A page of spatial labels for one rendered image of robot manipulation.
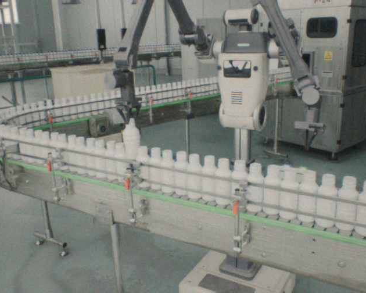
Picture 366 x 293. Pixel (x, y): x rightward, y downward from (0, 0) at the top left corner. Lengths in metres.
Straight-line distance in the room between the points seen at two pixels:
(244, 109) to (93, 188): 0.81
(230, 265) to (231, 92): 1.01
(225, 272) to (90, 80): 3.90
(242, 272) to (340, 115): 3.09
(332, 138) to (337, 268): 3.77
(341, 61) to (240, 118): 3.04
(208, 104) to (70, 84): 2.31
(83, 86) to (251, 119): 3.90
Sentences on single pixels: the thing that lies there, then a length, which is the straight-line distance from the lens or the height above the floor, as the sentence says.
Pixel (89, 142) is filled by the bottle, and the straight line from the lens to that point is 1.69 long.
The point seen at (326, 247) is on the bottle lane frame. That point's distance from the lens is 1.27.
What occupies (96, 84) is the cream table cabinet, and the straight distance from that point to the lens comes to 5.59.
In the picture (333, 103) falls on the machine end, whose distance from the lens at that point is 4.90.
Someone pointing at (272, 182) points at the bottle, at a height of 1.12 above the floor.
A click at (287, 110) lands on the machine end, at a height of 0.56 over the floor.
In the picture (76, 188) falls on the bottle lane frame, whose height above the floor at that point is 0.94.
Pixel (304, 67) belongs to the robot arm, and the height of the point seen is 1.47.
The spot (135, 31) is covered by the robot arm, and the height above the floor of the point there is 1.61.
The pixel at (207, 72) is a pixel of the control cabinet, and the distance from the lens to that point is 7.57.
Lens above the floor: 1.59
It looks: 17 degrees down
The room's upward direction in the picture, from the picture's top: 2 degrees counter-clockwise
